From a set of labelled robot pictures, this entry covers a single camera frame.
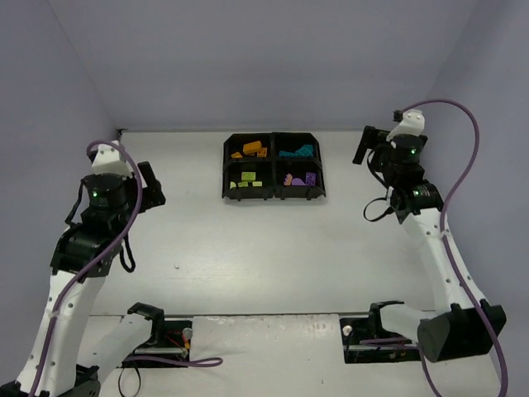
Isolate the purple and lime lego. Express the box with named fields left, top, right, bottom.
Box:
left=305, top=172, right=317, bottom=187

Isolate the orange long lego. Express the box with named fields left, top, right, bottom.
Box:
left=243, top=141, right=262, bottom=155

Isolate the teal two-stud lego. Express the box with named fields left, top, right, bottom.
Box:
left=295, top=146, right=311, bottom=157

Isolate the teal and lime lego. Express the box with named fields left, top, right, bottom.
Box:
left=279, top=151, right=297, bottom=158

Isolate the purple studded lego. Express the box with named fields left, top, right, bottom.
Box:
left=284, top=174, right=293, bottom=186

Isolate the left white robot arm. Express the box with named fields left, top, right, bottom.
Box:
left=1, top=161, right=166, bottom=396

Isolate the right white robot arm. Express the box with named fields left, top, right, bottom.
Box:
left=353, top=126, right=507, bottom=362

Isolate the teal lego in tray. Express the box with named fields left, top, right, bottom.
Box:
left=300, top=145, right=314, bottom=157

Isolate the lime lego in tray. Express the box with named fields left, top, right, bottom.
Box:
left=241, top=171, right=256, bottom=182

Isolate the black four-compartment tray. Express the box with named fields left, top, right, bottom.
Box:
left=222, top=132, right=326, bottom=201

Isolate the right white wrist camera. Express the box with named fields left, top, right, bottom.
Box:
left=386, top=108, right=425, bottom=141

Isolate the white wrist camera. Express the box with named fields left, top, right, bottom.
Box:
left=92, top=144, right=132, bottom=179
left=386, top=108, right=425, bottom=141

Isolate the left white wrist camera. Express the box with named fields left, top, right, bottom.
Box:
left=92, top=144, right=132, bottom=179

